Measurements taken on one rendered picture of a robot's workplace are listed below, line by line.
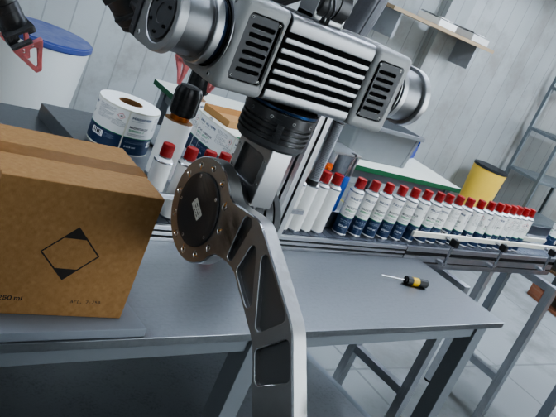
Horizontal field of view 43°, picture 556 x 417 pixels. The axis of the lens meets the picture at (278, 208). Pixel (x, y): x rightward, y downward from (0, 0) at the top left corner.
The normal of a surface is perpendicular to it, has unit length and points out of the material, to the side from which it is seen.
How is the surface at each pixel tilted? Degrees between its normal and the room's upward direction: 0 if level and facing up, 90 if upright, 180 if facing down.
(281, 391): 90
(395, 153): 95
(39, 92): 94
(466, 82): 90
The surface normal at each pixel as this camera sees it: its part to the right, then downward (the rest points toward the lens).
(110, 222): 0.49, 0.47
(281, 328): -0.77, -0.12
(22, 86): 0.11, 0.43
